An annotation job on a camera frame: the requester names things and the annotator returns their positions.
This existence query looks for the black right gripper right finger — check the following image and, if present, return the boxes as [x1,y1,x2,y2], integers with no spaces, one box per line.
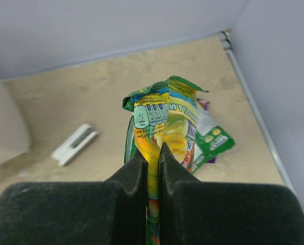
[159,144,304,244]

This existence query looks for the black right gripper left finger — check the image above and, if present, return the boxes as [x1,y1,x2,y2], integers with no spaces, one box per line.
[0,151,147,244]

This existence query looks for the yellow green snack packet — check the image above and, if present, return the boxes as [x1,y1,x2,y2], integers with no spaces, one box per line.
[190,102,236,174]

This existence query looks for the purple snack packet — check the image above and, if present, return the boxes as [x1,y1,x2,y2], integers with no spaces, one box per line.
[196,99,217,164]

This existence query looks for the green Fox's candy packet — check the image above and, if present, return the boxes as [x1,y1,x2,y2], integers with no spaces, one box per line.
[123,76,205,244]

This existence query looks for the small white stapler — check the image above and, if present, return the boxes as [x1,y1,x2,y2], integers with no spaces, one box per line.
[51,124,99,167]

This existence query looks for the white cylindrical drawer cabinet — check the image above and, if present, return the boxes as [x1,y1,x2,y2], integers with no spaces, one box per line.
[0,80,31,165]

